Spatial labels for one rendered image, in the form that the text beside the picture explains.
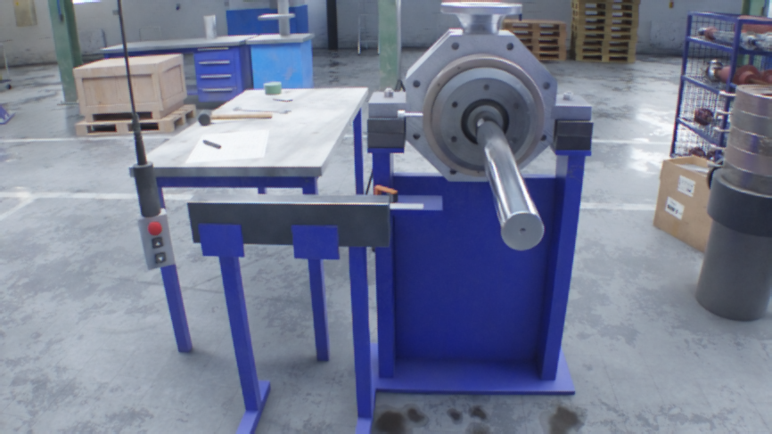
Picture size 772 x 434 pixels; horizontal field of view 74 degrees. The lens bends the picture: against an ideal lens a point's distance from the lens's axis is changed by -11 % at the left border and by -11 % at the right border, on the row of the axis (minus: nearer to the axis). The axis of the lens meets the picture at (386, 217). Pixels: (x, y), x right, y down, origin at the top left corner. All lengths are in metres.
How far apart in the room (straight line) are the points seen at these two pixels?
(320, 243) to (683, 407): 1.52
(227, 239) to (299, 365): 0.83
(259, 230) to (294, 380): 0.82
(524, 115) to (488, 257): 0.67
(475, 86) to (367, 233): 0.53
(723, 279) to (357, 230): 1.90
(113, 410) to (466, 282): 1.47
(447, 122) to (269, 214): 0.59
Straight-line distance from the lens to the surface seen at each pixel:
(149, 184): 1.27
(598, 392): 2.39
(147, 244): 1.32
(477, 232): 2.13
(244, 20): 12.53
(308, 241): 1.73
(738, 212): 2.83
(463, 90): 1.68
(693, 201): 3.71
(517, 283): 2.24
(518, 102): 1.70
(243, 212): 1.76
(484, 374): 2.36
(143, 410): 2.40
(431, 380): 2.32
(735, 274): 2.97
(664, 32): 14.14
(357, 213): 1.68
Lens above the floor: 1.49
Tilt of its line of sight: 23 degrees down
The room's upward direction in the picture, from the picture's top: 1 degrees counter-clockwise
